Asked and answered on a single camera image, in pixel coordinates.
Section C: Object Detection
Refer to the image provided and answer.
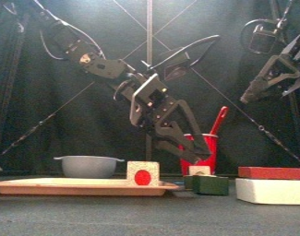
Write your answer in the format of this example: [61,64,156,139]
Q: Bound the small white rice sushi piece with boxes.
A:
[188,165,213,177]

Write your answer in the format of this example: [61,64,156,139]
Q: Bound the white sushi piece red centre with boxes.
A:
[125,160,161,187]

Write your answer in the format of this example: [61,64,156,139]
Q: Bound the green toy sushi piece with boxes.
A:
[183,173,231,196]

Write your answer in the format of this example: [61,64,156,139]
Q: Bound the pink plastic tray plate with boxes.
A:
[0,177,181,197]

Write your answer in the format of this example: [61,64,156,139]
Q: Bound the red plastic cup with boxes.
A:
[180,133,220,176]

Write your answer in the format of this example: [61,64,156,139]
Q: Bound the red plastic spoon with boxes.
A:
[208,105,231,136]

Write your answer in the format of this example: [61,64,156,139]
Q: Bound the red flat block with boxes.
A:
[237,166,300,181]

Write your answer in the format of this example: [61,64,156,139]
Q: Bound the white flat block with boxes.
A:
[235,177,300,206]

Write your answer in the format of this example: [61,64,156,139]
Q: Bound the diagonal frame brace wire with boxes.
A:
[112,0,300,169]
[0,0,199,163]

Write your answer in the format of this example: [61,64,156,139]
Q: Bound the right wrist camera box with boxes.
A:
[240,18,286,55]

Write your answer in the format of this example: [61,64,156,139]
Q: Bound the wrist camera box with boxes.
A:
[151,50,193,81]
[240,18,286,55]

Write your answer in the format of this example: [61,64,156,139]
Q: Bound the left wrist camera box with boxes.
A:
[151,50,193,81]

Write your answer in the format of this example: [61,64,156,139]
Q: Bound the black left wrist camera cable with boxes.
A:
[172,34,221,68]

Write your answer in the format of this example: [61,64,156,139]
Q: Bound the vertical metal frame pole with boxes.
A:
[145,0,155,162]

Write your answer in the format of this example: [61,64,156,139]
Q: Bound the grey toy bowl with handles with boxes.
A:
[53,155,126,180]

